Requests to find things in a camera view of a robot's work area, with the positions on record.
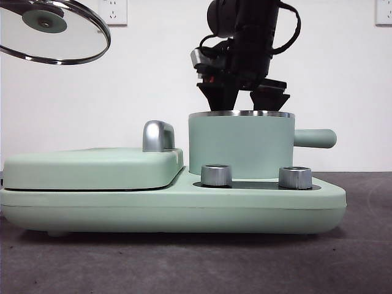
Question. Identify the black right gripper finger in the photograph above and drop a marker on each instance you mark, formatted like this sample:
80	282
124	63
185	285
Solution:
269	99
220	99

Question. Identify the glass lid with green knob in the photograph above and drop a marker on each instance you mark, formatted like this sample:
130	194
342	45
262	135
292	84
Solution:
76	39

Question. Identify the silver control knob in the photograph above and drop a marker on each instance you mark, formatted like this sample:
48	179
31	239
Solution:
216	176
294	178

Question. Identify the green griddle cover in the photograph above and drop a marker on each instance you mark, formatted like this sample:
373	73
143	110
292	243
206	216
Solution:
92	171

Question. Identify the green breakfast machine base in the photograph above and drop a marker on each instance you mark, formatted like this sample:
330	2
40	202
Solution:
92	211

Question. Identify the pale grey camera box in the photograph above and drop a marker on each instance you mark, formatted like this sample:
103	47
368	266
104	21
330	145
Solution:
199	59

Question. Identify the white wall socket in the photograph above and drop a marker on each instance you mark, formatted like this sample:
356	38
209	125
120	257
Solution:
118	13
384	12

